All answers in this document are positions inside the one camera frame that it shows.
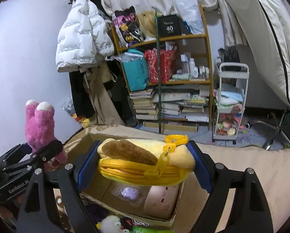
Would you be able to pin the green pole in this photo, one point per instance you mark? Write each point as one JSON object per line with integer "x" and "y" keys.
{"x": 158, "y": 71}

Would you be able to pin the open cardboard box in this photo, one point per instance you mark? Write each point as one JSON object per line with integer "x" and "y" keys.
{"x": 107, "y": 193}

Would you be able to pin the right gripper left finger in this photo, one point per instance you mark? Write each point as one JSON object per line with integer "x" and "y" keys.
{"x": 86, "y": 169}

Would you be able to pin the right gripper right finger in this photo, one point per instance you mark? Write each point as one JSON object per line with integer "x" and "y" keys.
{"x": 249, "y": 212}

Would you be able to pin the white rolling cart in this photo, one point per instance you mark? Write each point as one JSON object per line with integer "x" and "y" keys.
{"x": 230, "y": 100}

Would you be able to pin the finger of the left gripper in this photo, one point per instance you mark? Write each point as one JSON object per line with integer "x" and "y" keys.
{"x": 17, "y": 153}
{"x": 37, "y": 159}

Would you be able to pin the black box number 40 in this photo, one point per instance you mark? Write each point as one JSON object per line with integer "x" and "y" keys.
{"x": 169, "y": 26}

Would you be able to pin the wooden bookshelf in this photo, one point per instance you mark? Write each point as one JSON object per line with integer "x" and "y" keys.
{"x": 192, "y": 62}

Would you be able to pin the cream padded chair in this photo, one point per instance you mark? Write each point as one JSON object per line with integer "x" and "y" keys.
{"x": 266, "y": 26}

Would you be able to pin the clear plastic bag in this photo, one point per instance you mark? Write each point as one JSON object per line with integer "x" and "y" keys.
{"x": 190, "y": 13}

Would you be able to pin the yellow plush zipper pouch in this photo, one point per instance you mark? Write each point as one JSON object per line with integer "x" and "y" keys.
{"x": 146, "y": 162}

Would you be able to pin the black Face tissue pack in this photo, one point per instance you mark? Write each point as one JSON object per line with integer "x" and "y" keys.
{"x": 126, "y": 224}

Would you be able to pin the white puffer jacket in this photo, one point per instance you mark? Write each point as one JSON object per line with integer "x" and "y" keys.
{"x": 83, "y": 41}

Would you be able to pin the pink black printed bag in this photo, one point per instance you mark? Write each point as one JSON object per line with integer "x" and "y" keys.
{"x": 127, "y": 27}

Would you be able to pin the pink marshmallow plush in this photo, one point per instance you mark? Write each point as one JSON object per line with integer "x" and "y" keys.
{"x": 161, "y": 200}

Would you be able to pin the small purple plush toy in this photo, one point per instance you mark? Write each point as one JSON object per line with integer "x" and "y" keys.
{"x": 130, "y": 193}

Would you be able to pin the beige hanging coat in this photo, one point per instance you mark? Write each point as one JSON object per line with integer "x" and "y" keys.
{"x": 105, "y": 111}

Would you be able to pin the pink plush bear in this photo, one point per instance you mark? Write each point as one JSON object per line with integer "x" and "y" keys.
{"x": 40, "y": 124}

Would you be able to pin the red gift bag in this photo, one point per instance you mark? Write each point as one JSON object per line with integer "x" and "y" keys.
{"x": 163, "y": 69}

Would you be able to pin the stack of books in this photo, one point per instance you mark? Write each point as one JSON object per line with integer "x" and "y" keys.
{"x": 185, "y": 102}

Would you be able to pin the teal gift bag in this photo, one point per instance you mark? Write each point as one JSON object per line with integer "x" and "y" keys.
{"x": 136, "y": 69}

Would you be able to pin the blonde wig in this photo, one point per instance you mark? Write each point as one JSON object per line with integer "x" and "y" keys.
{"x": 146, "y": 20}

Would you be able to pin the green tissue pack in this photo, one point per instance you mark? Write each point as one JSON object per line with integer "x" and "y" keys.
{"x": 147, "y": 230}

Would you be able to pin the white-haired plush doll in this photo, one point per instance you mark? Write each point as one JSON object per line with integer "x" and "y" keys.
{"x": 97, "y": 212}

